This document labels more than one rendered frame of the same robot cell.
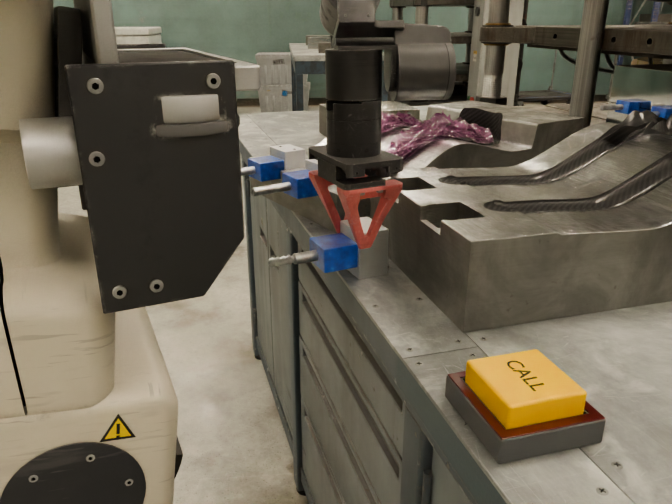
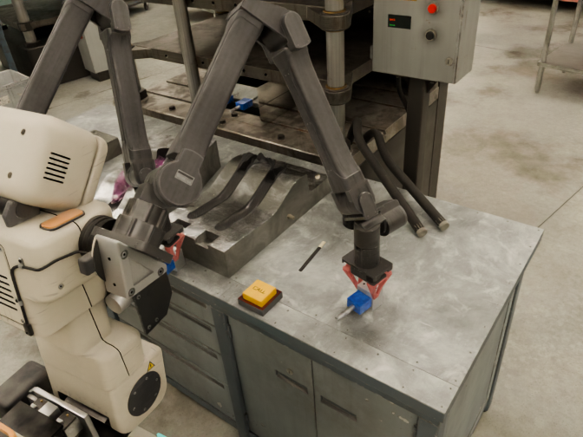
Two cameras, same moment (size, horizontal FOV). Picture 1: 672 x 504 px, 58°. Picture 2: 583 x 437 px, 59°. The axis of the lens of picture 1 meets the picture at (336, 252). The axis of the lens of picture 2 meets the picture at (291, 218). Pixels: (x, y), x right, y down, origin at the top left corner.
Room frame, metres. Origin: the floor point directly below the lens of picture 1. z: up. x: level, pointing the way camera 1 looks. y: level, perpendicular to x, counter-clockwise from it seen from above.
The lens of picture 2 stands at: (-0.46, 0.32, 1.69)
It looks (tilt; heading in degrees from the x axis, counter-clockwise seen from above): 35 degrees down; 325
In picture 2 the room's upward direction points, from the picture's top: 5 degrees counter-clockwise
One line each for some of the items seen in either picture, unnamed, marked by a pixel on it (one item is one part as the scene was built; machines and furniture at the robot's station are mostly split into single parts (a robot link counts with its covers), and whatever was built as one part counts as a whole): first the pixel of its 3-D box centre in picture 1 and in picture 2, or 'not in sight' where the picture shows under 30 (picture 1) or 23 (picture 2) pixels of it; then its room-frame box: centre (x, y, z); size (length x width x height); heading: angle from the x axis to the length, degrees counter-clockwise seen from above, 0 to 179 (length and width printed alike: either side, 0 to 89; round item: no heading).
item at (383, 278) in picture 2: not in sight; (370, 280); (0.17, -0.32, 0.89); 0.07 x 0.07 x 0.09; 4
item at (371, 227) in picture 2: not in sight; (369, 231); (0.18, -0.32, 1.02); 0.07 x 0.06 x 0.07; 90
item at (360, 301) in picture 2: not in sight; (356, 304); (0.18, -0.28, 0.83); 0.13 x 0.05 x 0.05; 94
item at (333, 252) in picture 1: (325, 253); (161, 268); (0.62, 0.01, 0.83); 0.13 x 0.05 x 0.05; 115
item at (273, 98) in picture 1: (284, 98); not in sight; (7.18, 0.60, 0.16); 0.60 x 0.42 x 0.33; 91
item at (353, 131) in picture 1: (353, 134); (159, 222); (0.63, -0.02, 0.95); 0.10 x 0.07 x 0.07; 25
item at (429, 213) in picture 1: (450, 228); (207, 243); (0.57, -0.12, 0.87); 0.05 x 0.05 x 0.04; 16
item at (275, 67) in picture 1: (283, 68); not in sight; (7.18, 0.60, 0.49); 0.60 x 0.42 x 0.33; 91
